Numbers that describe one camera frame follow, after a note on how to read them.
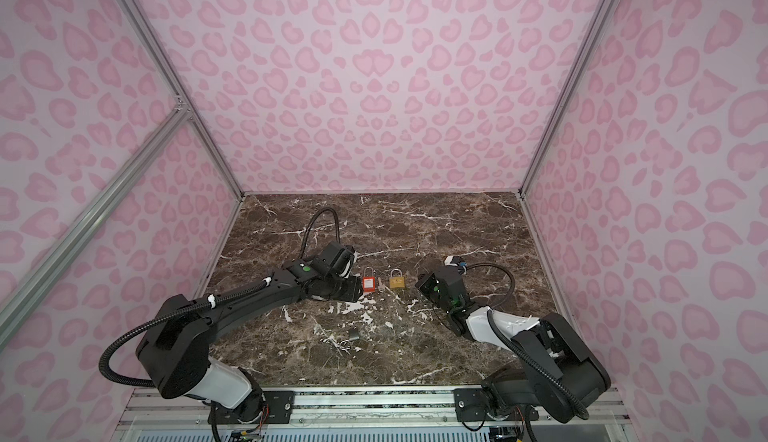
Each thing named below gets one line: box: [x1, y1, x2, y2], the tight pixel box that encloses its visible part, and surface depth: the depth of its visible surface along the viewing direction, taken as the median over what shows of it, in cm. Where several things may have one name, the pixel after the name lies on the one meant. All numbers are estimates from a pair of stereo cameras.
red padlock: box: [362, 266, 377, 293], surface depth 96 cm
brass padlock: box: [389, 268, 405, 289], surface depth 96 cm
